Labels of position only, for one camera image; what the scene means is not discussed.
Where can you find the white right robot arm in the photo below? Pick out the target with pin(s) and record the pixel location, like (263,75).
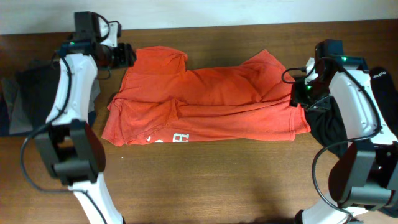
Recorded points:
(365,177)

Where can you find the black adidas jacket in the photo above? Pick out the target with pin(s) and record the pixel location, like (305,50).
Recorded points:
(351,115)

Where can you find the dark folded shirt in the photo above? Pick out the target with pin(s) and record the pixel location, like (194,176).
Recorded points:
(38,86)

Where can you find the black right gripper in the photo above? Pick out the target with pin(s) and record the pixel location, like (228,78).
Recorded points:
(296,94)

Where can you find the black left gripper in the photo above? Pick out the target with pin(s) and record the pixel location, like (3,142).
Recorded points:
(125,55)

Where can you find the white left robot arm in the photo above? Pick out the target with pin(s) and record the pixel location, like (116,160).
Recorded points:
(70,150)

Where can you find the orange t-shirt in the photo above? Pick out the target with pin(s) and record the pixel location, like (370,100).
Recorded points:
(160,100)

